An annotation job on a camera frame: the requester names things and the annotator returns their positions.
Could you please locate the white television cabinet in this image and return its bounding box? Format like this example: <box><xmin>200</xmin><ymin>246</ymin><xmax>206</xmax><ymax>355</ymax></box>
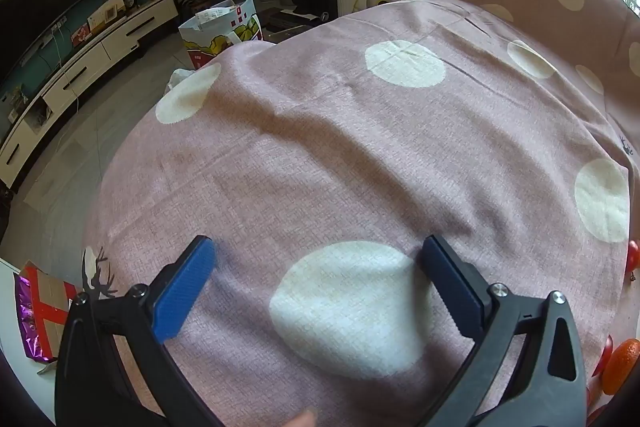
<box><xmin>0</xmin><ymin>0</ymin><xmax>181</xmax><ymax>190</ymax></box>

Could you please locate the orange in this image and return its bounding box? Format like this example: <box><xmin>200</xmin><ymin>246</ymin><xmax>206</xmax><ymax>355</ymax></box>
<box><xmin>601</xmin><ymin>338</ymin><xmax>640</xmax><ymax>395</ymax></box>

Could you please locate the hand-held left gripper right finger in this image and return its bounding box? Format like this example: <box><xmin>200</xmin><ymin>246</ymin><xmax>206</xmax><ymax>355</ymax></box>
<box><xmin>420</xmin><ymin>234</ymin><xmax>588</xmax><ymax>427</ymax></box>

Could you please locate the printed paper shopping bag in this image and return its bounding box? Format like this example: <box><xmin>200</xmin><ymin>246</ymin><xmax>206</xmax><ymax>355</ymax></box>
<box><xmin>178</xmin><ymin>0</ymin><xmax>264</xmax><ymax>70</ymax></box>

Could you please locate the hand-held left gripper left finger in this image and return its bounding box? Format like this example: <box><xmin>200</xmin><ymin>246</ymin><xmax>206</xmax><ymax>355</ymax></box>
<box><xmin>54</xmin><ymin>234</ymin><xmax>226</xmax><ymax>427</ymax></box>

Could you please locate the white low table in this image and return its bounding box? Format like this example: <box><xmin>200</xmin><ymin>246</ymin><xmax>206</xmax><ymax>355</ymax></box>
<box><xmin>0</xmin><ymin>257</ymin><xmax>57</xmax><ymax>413</ymax></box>

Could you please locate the purple foil bag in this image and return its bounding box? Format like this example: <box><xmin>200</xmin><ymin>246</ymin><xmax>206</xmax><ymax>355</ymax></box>
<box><xmin>14</xmin><ymin>274</ymin><xmax>57</xmax><ymax>363</ymax></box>

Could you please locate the person's left hand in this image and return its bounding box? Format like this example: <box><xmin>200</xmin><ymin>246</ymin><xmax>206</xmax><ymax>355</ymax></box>
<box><xmin>282</xmin><ymin>408</ymin><xmax>318</xmax><ymax>427</ymax></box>

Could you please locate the pink polka dot blanket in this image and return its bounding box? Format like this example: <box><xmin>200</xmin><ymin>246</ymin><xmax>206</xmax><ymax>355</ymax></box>
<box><xmin>82</xmin><ymin>0</ymin><xmax>640</xmax><ymax>427</ymax></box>

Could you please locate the small red tomato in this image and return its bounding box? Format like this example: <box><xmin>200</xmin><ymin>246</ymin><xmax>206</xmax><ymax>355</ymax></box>
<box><xmin>592</xmin><ymin>334</ymin><xmax>615</xmax><ymax>378</ymax></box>

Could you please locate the white plastic bag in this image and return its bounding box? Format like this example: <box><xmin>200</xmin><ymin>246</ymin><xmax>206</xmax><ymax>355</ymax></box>
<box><xmin>167</xmin><ymin>68</ymin><xmax>197</xmax><ymax>95</ymax></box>

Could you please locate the red and white box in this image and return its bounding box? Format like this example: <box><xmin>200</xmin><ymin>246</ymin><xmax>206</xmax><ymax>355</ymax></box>
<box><xmin>71</xmin><ymin>0</ymin><xmax>126</xmax><ymax>45</ymax></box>

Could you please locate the red and brown cardboard box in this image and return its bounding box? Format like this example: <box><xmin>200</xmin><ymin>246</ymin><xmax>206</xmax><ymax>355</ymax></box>
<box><xmin>25</xmin><ymin>263</ymin><xmax>81</xmax><ymax>358</ymax></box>

